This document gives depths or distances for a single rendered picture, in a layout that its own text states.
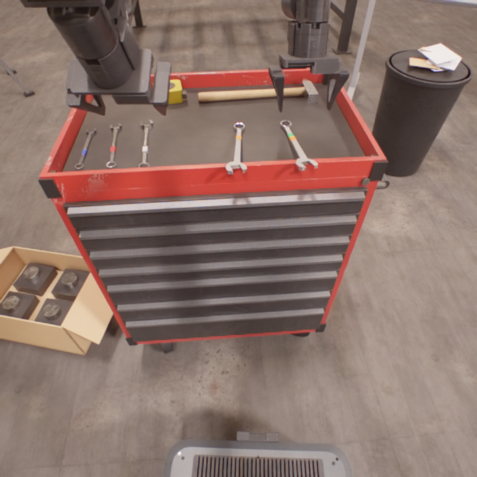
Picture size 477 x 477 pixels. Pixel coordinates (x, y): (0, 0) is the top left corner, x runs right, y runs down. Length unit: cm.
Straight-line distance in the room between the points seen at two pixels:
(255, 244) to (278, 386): 73
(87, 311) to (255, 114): 96
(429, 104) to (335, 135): 126
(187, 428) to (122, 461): 24
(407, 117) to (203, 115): 142
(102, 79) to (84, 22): 8
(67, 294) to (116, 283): 59
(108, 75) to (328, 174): 49
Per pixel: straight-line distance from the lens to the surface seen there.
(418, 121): 220
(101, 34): 45
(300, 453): 115
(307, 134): 92
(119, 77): 50
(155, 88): 52
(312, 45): 70
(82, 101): 56
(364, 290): 175
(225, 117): 98
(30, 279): 171
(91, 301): 149
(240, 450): 114
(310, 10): 69
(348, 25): 403
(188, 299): 109
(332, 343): 157
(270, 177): 76
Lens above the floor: 139
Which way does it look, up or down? 49 degrees down
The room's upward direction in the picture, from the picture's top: straight up
